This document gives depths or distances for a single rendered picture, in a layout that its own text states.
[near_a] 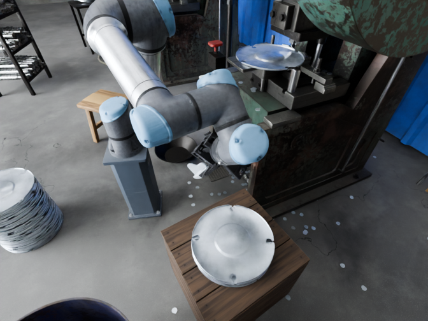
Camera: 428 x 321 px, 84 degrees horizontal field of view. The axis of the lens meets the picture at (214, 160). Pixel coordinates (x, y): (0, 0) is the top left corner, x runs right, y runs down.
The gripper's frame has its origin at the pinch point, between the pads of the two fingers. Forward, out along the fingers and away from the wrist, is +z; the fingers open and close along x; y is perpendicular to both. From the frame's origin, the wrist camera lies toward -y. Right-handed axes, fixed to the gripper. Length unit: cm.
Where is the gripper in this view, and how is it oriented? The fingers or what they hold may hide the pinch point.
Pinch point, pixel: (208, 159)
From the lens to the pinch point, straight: 78.0
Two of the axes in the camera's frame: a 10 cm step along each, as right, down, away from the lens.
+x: -5.5, 8.1, -2.2
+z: -3.1, 0.5, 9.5
